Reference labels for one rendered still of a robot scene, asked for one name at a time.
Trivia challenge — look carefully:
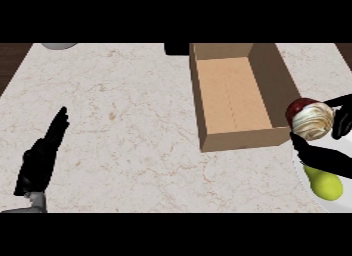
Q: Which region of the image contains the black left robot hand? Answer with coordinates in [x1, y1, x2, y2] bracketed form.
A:
[12, 106, 71, 197]

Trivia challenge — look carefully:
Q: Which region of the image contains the cream frosted cupcake red wrapper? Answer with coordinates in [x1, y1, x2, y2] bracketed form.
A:
[284, 97, 336, 141]

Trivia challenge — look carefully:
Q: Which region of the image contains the brown cardboard box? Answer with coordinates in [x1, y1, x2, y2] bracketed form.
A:
[188, 43, 303, 153]

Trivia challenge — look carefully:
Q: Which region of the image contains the white plate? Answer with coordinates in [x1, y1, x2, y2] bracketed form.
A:
[291, 128, 352, 214]

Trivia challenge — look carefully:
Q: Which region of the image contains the grey round object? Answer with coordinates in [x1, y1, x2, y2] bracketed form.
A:
[40, 43, 80, 51]

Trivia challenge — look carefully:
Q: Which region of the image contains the black square object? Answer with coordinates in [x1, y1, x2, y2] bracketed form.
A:
[163, 43, 191, 57]

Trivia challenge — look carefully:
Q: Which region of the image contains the yellow-green pear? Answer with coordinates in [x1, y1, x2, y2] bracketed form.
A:
[303, 165, 344, 202]

